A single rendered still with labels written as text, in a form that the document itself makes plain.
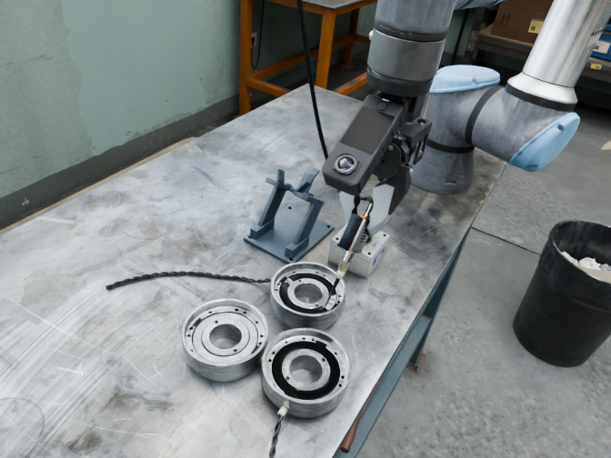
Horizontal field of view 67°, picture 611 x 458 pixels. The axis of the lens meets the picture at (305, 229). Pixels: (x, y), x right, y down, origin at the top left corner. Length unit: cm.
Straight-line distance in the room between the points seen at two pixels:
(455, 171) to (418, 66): 51
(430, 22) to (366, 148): 13
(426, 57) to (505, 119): 40
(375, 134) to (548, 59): 43
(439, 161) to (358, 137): 47
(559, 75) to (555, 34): 6
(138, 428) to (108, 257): 29
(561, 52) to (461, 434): 112
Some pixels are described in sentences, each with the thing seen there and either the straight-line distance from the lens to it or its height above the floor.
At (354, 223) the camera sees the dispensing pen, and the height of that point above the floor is 94.
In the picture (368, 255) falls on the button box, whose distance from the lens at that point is 71.
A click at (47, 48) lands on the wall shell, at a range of 220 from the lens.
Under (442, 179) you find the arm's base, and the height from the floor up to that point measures 83.
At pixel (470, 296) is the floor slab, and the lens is 201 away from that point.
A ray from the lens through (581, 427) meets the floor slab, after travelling 180.
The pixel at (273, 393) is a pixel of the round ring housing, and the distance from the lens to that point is 55.
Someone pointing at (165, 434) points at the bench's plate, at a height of 80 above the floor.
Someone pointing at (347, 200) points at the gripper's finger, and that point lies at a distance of 60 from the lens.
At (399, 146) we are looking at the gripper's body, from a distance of 54.
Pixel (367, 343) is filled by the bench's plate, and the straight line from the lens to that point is 65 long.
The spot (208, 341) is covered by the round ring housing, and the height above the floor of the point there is 83.
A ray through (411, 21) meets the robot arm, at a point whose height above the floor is 119.
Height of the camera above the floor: 130
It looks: 38 degrees down
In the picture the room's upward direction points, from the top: 7 degrees clockwise
